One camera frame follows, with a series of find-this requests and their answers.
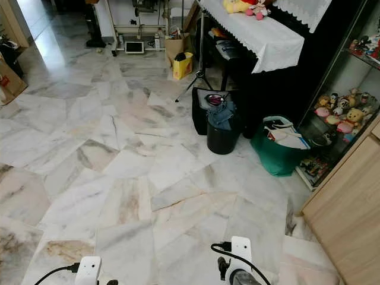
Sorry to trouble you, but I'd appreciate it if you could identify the green fabric bag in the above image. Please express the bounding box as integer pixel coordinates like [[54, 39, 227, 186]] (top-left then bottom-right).
[[251, 116, 312, 178]]

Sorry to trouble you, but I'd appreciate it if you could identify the black round bin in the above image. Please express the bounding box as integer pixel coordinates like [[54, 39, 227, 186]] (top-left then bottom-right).
[[207, 98, 242, 155]]

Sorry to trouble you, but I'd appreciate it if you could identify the light wooden cabinet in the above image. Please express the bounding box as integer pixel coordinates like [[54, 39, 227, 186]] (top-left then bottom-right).
[[300, 116, 380, 285]]

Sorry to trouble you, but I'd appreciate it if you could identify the blue grey cloth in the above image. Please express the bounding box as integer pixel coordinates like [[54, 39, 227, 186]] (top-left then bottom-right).
[[208, 100, 237, 131]]

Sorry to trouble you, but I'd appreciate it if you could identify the black soft case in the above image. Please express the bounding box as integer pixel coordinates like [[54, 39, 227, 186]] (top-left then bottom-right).
[[192, 87, 231, 136]]

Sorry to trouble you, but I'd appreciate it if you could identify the shiny metal bowl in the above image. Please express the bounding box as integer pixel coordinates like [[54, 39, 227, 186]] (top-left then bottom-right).
[[205, 93, 223, 106]]

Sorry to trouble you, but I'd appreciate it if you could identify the pink round plush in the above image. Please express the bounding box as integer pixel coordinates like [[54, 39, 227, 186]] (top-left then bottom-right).
[[337, 121, 354, 134]]

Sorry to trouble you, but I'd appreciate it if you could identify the black piano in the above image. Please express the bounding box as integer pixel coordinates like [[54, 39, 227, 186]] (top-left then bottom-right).
[[193, 0, 367, 139]]

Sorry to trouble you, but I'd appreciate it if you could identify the yellow bear plush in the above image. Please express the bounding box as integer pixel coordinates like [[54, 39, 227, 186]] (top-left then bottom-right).
[[347, 107, 368, 126]]

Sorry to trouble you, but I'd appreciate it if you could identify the yellow shopping bag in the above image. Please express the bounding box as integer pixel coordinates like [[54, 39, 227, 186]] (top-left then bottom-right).
[[172, 52, 194, 81]]

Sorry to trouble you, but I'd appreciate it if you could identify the black tripod stand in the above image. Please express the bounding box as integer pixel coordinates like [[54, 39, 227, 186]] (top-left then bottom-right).
[[175, 11, 214, 103]]

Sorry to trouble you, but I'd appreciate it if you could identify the glass display cabinet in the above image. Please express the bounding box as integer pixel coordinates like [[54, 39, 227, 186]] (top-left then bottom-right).
[[294, 0, 380, 191]]

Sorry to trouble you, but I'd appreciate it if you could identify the small brown paper bag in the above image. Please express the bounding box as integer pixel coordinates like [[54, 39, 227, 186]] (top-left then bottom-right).
[[165, 36, 188, 66]]

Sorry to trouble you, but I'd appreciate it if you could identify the long white lace tablecloth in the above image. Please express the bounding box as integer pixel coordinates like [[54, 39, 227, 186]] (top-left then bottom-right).
[[199, 0, 305, 74]]

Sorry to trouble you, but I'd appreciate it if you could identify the large brown paper bag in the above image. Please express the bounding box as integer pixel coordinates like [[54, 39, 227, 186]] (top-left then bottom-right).
[[0, 56, 29, 106]]

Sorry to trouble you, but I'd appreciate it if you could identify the white framed tablet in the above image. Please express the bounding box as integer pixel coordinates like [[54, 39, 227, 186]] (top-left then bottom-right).
[[125, 41, 145, 54]]

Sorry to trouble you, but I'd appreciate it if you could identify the red pink plush doll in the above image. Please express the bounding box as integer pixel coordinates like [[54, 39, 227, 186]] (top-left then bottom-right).
[[245, 0, 273, 21]]

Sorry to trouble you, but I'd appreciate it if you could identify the black handbag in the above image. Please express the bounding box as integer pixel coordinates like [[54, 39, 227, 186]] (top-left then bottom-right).
[[0, 37, 24, 75]]

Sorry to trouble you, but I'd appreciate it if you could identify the yellow plush toy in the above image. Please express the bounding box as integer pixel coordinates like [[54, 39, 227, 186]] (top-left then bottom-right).
[[224, 0, 251, 15]]

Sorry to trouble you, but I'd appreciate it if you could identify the white scalloped lace cloth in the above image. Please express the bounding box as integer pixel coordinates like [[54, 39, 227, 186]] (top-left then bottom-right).
[[272, 0, 332, 33]]

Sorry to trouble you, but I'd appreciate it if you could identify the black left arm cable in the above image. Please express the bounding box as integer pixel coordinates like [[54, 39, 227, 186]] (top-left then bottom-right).
[[34, 263, 79, 285]]

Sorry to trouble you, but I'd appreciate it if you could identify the white metal frame table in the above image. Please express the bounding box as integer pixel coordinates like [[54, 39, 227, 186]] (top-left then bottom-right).
[[110, 0, 188, 56]]

